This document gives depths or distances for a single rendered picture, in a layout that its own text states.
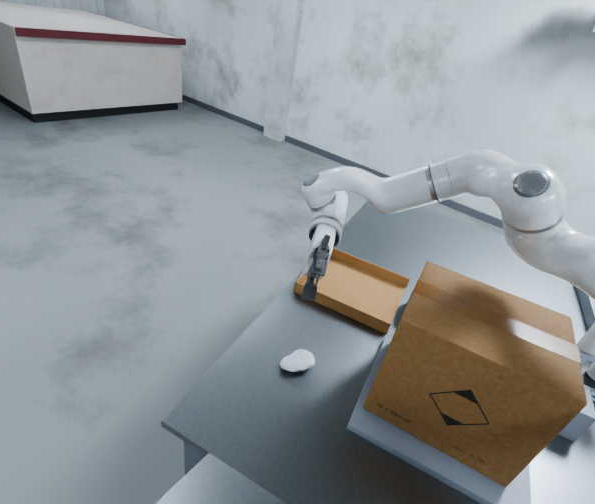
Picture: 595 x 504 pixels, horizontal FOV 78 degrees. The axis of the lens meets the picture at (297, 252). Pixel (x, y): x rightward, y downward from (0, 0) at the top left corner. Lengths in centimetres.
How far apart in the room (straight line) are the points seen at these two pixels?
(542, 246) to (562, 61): 338
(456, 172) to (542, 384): 43
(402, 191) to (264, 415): 58
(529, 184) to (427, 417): 47
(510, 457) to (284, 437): 42
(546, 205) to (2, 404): 201
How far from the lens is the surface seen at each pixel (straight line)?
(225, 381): 90
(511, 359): 74
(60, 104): 541
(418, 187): 88
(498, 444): 85
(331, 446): 84
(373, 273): 130
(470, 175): 87
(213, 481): 79
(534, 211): 74
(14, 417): 200
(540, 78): 414
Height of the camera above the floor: 155
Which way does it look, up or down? 33 degrees down
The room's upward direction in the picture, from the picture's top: 11 degrees clockwise
